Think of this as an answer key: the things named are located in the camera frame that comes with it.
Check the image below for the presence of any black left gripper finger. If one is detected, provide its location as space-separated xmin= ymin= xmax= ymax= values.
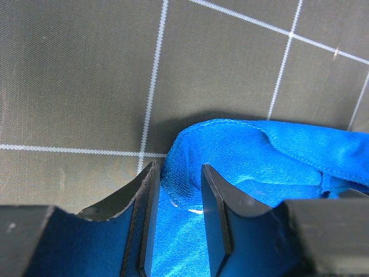
xmin=25 ymin=162 xmax=160 ymax=276

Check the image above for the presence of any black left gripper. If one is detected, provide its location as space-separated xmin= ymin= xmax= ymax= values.
xmin=0 ymin=164 xmax=369 ymax=277

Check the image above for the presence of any blue towel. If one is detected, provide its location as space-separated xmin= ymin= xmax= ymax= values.
xmin=152 ymin=119 xmax=368 ymax=276

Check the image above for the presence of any black grid cutting mat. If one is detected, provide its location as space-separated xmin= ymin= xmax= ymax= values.
xmin=1 ymin=1 xmax=368 ymax=212

